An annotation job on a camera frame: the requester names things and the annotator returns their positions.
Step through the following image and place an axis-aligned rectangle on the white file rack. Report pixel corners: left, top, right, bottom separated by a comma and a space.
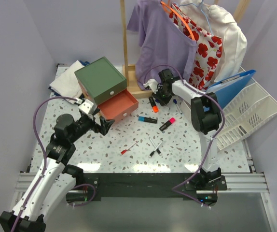
217, 77, 277, 150

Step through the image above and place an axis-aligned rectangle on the cream white shirt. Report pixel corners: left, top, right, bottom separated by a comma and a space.
179, 0, 247, 85

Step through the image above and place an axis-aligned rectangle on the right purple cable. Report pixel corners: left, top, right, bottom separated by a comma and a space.
143, 64, 226, 208

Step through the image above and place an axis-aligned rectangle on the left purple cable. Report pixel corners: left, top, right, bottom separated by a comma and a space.
9, 96, 97, 232

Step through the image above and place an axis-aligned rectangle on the folded white cloth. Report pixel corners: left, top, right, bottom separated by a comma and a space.
49, 60, 86, 102

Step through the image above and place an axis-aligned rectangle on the blue document folder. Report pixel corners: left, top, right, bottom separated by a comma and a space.
206, 70, 256, 109

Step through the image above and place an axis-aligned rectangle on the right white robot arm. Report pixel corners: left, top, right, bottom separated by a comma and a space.
148, 69, 225, 190

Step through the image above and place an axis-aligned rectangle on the blue highlighter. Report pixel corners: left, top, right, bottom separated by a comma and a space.
138, 116, 158, 124

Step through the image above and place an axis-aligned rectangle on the black cap marker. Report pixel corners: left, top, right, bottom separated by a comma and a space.
149, 137, 162, 155
149, 141, 163, 158

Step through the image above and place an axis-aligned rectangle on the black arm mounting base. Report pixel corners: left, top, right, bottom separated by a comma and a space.
66, 173, 227, 203

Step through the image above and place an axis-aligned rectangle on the light blue clothes hanger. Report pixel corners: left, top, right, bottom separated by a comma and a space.
198, 0, 213, 36

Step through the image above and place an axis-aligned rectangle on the three-drawer desk organizer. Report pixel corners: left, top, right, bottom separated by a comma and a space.
74, 57, 139, 123

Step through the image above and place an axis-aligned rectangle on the red cap marker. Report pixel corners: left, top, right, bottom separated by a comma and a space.
121, 141, 138, 155

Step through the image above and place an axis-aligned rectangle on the red floral dress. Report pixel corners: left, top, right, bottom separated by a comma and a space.
169, 3, 222, 91

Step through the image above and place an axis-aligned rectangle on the purple t-shirt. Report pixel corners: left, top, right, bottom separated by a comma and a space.
127, 0, 197, 90

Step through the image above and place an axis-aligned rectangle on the blue cap marker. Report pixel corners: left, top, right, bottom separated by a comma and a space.
173, 99, 182, 114

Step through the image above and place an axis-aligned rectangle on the orange clothes hanger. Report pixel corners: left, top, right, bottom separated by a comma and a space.
160, 0, 195, 41

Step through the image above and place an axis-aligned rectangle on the orange highlighter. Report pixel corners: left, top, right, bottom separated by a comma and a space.
149, 97, 159, 113

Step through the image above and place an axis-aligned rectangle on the purple cable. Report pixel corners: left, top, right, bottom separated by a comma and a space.
9, 96, 97, 232
143, 64, 226, 208

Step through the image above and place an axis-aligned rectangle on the pink highlighter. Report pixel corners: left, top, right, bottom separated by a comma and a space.
159, 117, 176, 131

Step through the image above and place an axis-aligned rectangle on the wooden clothes rack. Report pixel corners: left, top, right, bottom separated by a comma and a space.
119, 0, 251, 99

